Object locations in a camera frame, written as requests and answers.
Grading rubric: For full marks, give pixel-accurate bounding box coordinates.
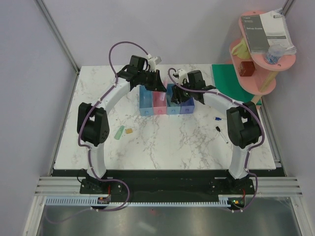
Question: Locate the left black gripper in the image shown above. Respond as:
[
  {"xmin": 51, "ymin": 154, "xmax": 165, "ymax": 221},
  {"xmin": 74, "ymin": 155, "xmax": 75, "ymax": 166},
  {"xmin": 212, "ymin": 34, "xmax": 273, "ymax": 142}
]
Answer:
[{"xmin": 138, "ymin": 70, "xmax": 166, "ymax": 93}]

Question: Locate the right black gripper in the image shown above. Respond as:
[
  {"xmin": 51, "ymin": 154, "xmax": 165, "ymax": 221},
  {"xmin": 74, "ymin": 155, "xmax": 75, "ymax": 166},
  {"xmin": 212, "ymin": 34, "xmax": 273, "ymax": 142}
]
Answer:
[{"xmin": 171, "ymin": 79, "xmax": 195, "ymax": 105}]

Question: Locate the purple bin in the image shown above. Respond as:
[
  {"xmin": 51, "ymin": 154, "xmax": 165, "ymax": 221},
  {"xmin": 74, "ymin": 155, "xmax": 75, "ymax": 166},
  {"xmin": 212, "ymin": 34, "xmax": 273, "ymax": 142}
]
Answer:
[{"xmin": 180, "ymin": 98, "xmax": 195, "ymax": 115}]

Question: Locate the medium blue bin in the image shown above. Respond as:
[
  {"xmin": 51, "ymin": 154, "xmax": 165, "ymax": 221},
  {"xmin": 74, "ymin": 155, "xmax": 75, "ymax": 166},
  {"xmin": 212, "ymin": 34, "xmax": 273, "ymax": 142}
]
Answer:
[{"xmin": 166, "ymin": 84, "xmax": 181, "ymax": 115}]

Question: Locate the light blue bin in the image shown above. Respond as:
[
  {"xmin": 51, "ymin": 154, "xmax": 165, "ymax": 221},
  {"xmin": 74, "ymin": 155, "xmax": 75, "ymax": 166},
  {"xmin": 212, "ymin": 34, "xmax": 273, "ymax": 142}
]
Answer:
[{"xmin": 139, "ymin": 86, "xmax": 154, "ymax": 116}]

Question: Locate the pink bin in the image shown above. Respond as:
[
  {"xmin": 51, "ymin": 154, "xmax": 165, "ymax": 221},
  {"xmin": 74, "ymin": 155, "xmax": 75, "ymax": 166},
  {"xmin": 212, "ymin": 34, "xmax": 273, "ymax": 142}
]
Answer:
[{"xmin": 153, "ymin": 91, "xmax": 167, "ymax": 115}]

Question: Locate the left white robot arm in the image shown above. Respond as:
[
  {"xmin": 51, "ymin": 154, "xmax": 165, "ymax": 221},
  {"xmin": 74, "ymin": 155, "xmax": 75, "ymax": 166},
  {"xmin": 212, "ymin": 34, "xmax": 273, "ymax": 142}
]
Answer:
[{"xmin": 77, "ymin": 55, "xmax": 166, "ymax": 194}]

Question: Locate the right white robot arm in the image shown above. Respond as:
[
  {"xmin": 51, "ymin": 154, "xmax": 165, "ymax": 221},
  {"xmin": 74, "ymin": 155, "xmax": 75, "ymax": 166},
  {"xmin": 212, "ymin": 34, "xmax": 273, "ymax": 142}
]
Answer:
[{"xmin": 168, "ymin": 68, "xmax": 265, "ymax": 194}]

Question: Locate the green cutting mat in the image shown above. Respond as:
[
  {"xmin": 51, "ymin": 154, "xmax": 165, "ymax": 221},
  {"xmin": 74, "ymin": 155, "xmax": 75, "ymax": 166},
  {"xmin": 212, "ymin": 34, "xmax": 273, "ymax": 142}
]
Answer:
[{"xmin": 212, "ymin": 64, "xmax": 254, "ymax": 102}]

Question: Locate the black cap marker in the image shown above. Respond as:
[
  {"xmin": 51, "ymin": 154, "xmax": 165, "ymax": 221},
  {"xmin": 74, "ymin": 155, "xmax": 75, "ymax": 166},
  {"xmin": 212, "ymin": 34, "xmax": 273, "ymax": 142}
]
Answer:
[{"xmin": 216, "ymin": 126, "xmax": 229, "ymax": 144}]

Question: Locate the green highlighter left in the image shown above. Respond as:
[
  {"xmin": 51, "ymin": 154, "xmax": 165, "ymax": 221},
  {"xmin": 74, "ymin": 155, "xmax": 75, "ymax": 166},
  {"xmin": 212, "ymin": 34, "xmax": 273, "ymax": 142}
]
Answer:
[{"xmin": 114, "ymin": 125, "xmax": 125, "ymax": 140}]

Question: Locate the brown box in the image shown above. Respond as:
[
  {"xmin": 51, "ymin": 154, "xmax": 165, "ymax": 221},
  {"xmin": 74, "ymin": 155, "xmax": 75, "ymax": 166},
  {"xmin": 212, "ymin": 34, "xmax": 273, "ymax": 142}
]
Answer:
[{"xmin": 238, "ymin": 61, "xmax": 255, "ymax": 77}]

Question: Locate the pink tiered shelf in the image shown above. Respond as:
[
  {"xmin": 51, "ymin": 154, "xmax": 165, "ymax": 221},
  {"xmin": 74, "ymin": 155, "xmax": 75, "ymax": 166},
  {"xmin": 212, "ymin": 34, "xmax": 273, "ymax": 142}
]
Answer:
[{"xmin": 229, "ymin": 19, "xmax": 296, "ymax": 103}]

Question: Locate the setup guide booklet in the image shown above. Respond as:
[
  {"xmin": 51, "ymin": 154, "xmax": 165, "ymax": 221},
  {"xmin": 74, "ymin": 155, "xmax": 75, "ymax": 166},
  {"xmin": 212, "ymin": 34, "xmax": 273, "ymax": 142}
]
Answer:
[{"xmin": 241, "ymin": 13, "xmax": 272, "ymax": 53}]

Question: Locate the clear jar of clips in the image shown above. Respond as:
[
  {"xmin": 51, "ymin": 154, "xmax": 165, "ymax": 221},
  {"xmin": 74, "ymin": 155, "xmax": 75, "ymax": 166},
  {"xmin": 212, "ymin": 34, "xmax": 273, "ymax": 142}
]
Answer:
[{"xmin": 264, "ymin": 44, "xmax": 285, "ymax": 64}]

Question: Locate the spiral notebook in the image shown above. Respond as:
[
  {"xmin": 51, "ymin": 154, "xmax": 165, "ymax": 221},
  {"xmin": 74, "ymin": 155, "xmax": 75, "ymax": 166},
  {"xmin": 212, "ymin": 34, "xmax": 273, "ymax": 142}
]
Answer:
[{"xmin": 259, "ymin": 8, "xmax": 296, "ymax": 55}]

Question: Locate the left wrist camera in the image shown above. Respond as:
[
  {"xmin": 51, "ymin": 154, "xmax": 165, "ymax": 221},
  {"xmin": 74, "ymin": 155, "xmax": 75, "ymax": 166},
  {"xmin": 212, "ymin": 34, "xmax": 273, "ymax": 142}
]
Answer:
[{"xmin": 146, "ymin": 54, "xmax": 161, "ymax": 72}]

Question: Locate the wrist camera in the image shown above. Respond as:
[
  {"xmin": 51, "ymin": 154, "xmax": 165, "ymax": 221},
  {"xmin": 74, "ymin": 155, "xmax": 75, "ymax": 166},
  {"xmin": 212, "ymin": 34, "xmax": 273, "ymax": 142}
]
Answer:
[
  {"xmin": 146, "ymin": 54, "xmax": 161, "ymax": 72},
  {"xmin": 173, "ymin": 69, "xmax": 189, "ymax": 85}
]

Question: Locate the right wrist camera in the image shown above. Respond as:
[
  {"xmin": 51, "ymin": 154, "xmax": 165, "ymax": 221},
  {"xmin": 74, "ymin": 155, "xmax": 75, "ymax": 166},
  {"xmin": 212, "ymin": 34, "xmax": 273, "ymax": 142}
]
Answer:
[{"xmin": 173, "ymin": 69, "xmax": 189, "ymax": 85}]

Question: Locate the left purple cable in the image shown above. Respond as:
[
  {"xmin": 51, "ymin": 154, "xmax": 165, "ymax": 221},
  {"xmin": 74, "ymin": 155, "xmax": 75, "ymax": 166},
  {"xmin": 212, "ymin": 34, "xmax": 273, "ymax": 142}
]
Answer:
[{"xmin": 45, "ymin": 41, "xmax": 152, "ymax": 224}]

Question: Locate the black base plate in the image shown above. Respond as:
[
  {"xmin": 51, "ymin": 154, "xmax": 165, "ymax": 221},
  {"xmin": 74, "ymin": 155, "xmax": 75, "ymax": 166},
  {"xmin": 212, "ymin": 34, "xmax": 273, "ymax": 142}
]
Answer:
[{"xmin": 50, "ymin": 169, "xmax": 256, "ymax": 204}]

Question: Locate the aluminium rail frame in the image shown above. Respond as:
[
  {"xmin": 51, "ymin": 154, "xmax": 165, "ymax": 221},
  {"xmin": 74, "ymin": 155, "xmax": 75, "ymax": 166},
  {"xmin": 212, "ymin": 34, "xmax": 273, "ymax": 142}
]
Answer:
[{"xmin": 23, "ymin": 176, "xmax": 304, "ymax": 236}]

